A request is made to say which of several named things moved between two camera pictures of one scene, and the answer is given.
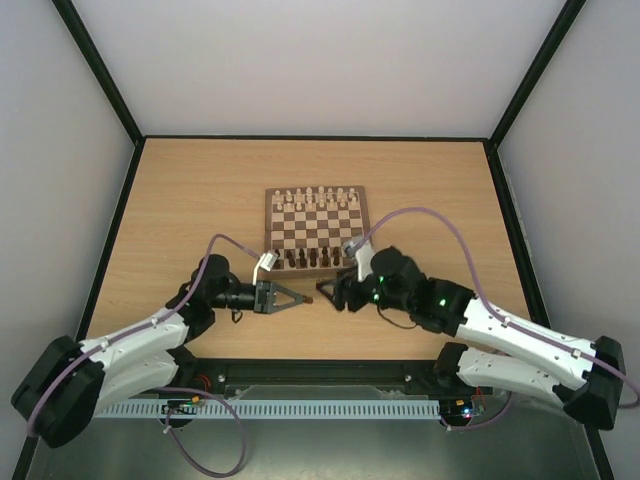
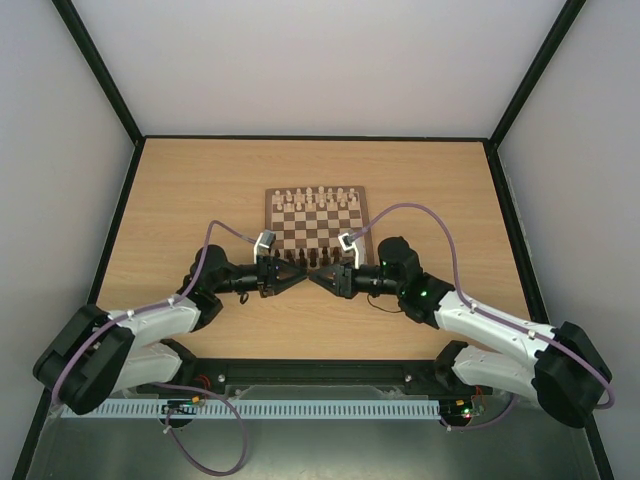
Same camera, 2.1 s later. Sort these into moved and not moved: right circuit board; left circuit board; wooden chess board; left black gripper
Moved: left black gripper
Not moved: wooden chess board; right circuit board; left circuit board
